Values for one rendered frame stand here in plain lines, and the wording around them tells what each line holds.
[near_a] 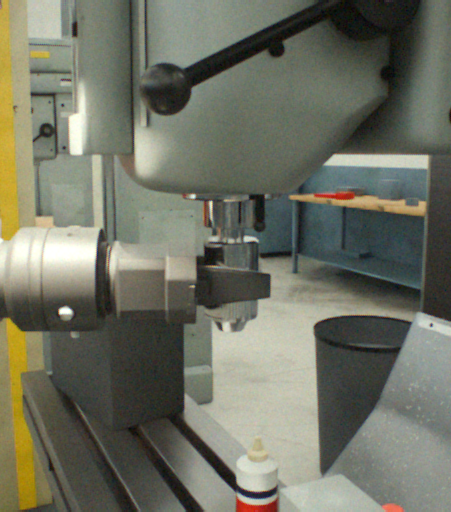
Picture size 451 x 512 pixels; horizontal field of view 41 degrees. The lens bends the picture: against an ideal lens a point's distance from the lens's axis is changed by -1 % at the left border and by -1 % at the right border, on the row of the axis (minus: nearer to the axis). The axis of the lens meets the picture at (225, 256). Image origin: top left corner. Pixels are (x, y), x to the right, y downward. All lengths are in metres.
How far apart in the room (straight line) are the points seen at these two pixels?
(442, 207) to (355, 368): 1.61
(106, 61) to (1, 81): 1.75
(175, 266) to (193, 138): 0.10
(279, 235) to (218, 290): 7.45
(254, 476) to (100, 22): 0.41
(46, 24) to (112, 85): 9.33
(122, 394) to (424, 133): 0.55
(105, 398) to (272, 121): 0.54
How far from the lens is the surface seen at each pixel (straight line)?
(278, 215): 7.90
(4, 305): 0.52
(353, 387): 2.44
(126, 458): 0.81
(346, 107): 0.46
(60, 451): 0.84
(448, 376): 0.82
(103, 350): 0.85
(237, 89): 0.41
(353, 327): 2.80
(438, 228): 0.85
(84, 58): 0.46
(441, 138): 0.49
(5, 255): 0.52
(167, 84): 0.35
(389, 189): 6.30
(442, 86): 0.49
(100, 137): 0.46
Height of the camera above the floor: 1.34
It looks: 10 degrees down
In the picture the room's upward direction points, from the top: straight up
